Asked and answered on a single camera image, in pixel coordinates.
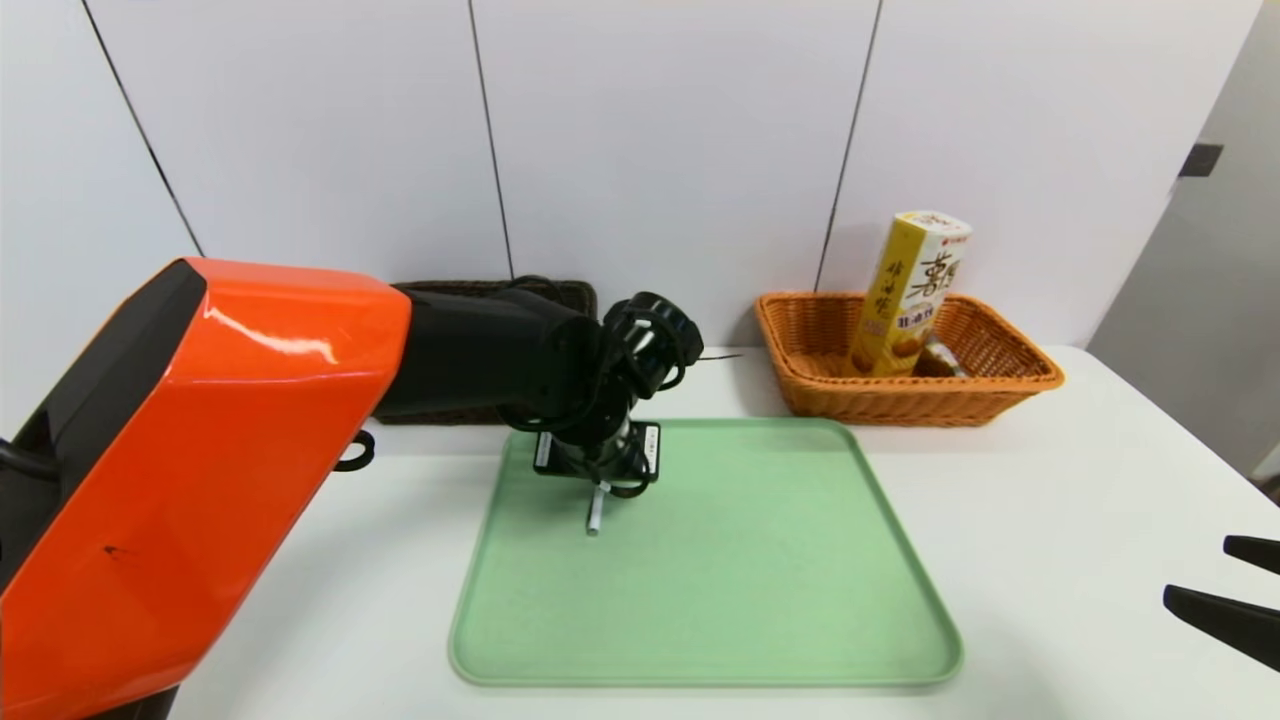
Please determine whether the orange wicker basket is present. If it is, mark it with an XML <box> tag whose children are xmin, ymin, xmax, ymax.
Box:
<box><xmin>755</xmin><ymin>292</ymin><xmax>1067</xmax><ymax>429</ymax></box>

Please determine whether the thin labelled left arm cable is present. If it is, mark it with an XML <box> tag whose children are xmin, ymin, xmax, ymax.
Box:
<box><xmin>590</xmin><ymin>468</ymin><xmax>653</xmax><ymax>500</ymax></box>

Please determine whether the clear chocolate snack packet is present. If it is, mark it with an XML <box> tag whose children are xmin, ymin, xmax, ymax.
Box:
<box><xmin>913</xmin><ymin>335</ymin><xmax>973</xmax><ymax>380</ymax></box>

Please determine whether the yellow hexagonal snack box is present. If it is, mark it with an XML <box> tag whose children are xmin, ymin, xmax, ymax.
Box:
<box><xmin>850</xmin><ymin>210</ymin><xmax>975</xmax><ymax>379</ymax></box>

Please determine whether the black braided base cable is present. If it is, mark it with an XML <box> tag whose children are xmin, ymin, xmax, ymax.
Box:
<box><xmin>333</xmin><ymin>429</ymin><xmax>377</xmax><ymax>474</ymax></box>

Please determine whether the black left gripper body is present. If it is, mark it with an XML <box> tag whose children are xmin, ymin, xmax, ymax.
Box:
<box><xmin>533</xmin><ymin>420</ymin><xmax>661</xmax><ymax>483</ymax></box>

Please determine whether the light green plastic tray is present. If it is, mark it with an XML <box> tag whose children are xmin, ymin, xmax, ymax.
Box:
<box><xmin>449</xmin><ymin>417</ymin><xmax>966</xmax><ymax>689</ymax></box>

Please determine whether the dark brown wicker basket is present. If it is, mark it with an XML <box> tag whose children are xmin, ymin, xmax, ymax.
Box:
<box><xmin>375</xmin><ymin>277</ymin><xmax>599</xmax><ymax>427</ymax></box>

